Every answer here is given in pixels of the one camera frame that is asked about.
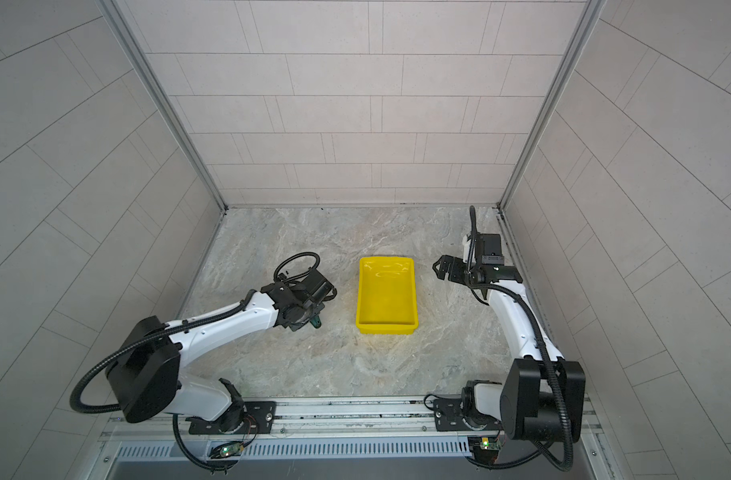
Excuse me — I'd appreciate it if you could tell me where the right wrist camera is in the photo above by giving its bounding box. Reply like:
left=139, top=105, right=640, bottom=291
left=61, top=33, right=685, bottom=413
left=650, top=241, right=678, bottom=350
left=477, top=233, right=505, bottom=266

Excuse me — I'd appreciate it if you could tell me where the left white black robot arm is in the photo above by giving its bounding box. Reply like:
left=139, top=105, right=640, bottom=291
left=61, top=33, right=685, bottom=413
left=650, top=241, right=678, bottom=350
left=69, top=252, right=337, bottom=433

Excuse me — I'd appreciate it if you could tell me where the corner metal profile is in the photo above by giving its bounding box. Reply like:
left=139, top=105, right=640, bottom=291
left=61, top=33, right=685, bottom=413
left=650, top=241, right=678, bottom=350
left=96, top=0, right=228, bottom=214
left=498, top=0, right=609, bottom=209

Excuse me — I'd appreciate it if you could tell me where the right small circuit board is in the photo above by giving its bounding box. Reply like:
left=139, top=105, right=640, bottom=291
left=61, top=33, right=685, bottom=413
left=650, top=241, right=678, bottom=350
left=467, top=436, right=503, bottom=465

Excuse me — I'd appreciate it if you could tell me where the left black base cable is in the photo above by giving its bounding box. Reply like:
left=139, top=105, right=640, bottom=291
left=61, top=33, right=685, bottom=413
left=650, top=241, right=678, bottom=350
left=171, top=413, right=259, bottom=473

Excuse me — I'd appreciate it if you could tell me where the yellow plastic bin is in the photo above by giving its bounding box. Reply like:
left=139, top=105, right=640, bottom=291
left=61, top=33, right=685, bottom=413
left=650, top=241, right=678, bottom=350
left=355, top=256, right=419, bottom=335

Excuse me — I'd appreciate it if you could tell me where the aluminium mounting rail frame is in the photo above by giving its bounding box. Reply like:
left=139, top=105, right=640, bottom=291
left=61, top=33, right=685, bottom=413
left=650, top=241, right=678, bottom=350
left=88, top=392, right=625, bottom=480

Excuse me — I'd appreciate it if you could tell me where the black base cable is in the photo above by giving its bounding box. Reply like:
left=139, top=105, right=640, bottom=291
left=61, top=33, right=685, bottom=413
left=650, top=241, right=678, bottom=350
left=171, top=413, right=259, bottom=473
left=466, top=437, right=559, bottom=471

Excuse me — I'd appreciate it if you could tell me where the small circuit board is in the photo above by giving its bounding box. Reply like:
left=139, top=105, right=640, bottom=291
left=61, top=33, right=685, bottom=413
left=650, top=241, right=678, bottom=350
left=208, top=441, right=250, bottom=460
left=467, top=436, right=503, bottom=465

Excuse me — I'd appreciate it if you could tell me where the left corner metal profile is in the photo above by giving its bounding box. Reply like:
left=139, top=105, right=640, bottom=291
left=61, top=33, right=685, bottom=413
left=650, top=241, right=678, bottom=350
left=96, top=0, right=228, bottom=214

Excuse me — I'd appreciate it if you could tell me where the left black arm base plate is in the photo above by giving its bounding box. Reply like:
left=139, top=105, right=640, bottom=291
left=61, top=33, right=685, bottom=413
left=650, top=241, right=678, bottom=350
left=185, top=401, right=276, bottom=435

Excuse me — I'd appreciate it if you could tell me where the left small circuit board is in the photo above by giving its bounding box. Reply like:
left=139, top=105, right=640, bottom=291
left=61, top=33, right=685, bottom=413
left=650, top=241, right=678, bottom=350
left=208, top=441, right=250, bottom=460

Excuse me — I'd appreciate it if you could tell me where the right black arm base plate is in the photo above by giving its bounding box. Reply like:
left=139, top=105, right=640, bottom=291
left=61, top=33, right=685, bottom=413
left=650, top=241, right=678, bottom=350
left=423, top=394, right=501, bottom=432

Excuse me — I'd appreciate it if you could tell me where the right corner metal profile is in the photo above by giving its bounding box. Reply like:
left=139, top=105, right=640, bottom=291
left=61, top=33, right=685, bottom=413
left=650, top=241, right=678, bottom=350
left=498, top=0, right=609, bottom=209

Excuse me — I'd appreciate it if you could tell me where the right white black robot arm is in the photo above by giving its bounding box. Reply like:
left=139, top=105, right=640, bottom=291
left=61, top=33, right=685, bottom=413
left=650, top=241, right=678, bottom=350
left=423, top=209, right=587, bottom=472

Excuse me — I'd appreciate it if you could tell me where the right black base cable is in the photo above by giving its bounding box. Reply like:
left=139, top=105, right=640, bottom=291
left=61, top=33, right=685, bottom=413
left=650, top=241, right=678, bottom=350
left=466, top=437, right=559, bottom=471

